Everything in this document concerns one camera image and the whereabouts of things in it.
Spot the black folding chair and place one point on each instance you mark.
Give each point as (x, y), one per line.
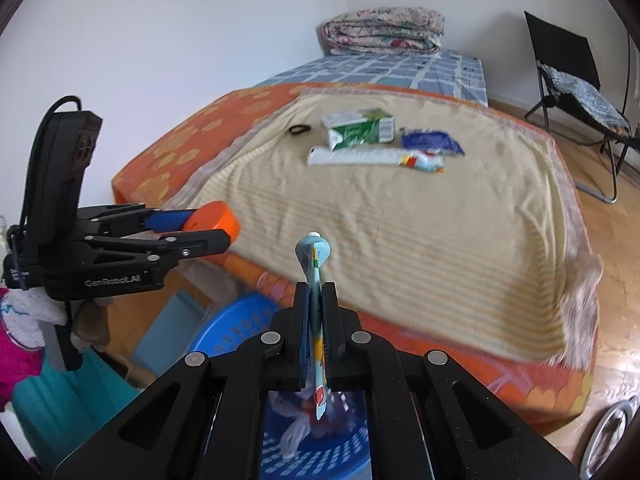
(560, 40)

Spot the orange round lid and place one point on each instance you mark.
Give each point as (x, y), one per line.
(215, 217)

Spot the green white carton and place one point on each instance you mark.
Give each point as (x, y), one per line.
(357, 130)

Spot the light blue box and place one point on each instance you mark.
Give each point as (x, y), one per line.
(165, 335)

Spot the yellow striped towel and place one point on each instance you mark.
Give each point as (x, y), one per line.
(400, 240)

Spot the teal plastic bin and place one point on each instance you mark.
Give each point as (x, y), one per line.
(75, 410)

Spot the light teal toothpaste tube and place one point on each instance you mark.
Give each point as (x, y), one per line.
(312, 255)

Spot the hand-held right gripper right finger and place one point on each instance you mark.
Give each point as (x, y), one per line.
(330, 330)

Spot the folded floral quilt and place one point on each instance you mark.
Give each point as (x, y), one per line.
(385, 30)

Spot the orange floral blanket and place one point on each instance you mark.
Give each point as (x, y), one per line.
(200, 125)

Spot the white plastic bag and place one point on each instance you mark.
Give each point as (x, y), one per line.
(295, 435)

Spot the blue plastic basket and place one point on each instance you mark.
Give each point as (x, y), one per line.
(235, 325)

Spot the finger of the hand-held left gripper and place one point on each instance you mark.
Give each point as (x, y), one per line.
(170, 220)
(200, 246)

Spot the blue foil wrapper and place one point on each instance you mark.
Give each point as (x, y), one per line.
(430, 141)

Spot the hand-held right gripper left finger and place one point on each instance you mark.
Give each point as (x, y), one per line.
(302, 330)

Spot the blue plaid bed sheet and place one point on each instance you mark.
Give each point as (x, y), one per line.
(400, 70)

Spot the grey wheel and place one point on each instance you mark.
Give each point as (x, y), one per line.
(597, 430)

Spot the checked chair cushion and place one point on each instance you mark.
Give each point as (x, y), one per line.
(585, 95)

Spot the long white toothpaste box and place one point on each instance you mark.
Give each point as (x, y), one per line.
(360, 156)

